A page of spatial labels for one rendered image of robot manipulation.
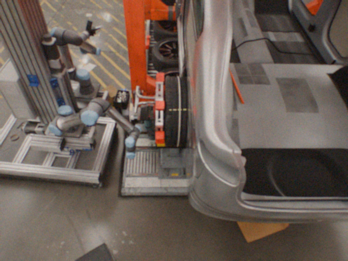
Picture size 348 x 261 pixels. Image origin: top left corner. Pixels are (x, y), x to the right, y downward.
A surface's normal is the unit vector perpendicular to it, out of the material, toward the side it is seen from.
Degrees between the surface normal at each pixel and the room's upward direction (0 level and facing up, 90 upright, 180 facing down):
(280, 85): 1
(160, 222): 0
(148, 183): 0
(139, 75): 90
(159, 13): 90
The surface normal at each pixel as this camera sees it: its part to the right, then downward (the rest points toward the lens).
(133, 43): 0.03, 0.76
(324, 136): 0.05, -0.36
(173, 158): 0.04, -0.65
